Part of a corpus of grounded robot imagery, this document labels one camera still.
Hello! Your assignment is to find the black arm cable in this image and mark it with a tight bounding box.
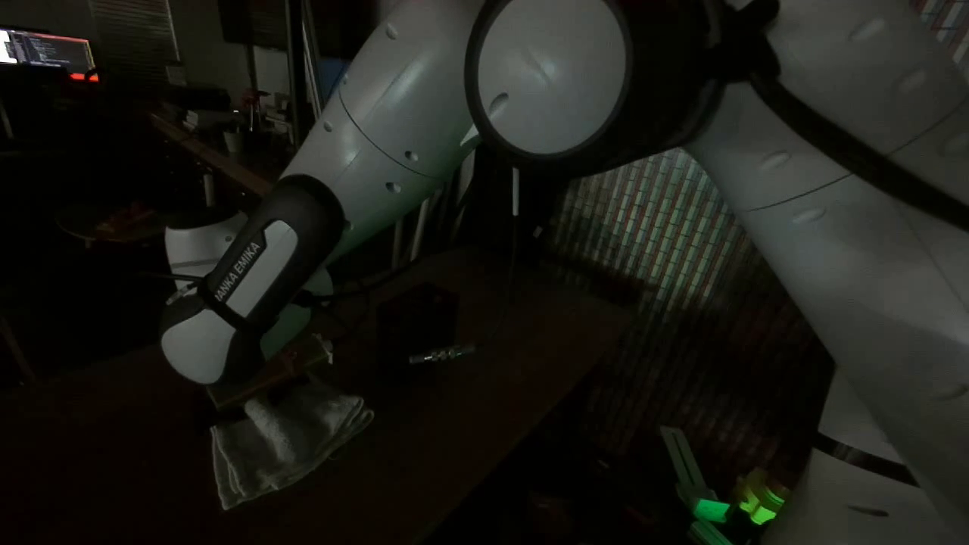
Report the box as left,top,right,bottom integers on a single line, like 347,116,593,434
707,0,969,232

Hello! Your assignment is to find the lit computer monitor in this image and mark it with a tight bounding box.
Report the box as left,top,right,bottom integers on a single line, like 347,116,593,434
0,26,100,76

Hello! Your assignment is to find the glowing green device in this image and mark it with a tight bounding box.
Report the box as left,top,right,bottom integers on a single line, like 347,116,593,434
688,475,795,536

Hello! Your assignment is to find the corrugated metal panel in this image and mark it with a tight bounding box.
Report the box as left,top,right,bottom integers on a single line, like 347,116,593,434
547,148,843,487

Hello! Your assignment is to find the black box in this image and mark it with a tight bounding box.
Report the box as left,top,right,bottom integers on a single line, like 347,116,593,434
376,282,461,382

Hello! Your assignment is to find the grey towel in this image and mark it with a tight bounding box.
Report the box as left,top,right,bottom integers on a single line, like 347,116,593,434
205,379,378,511

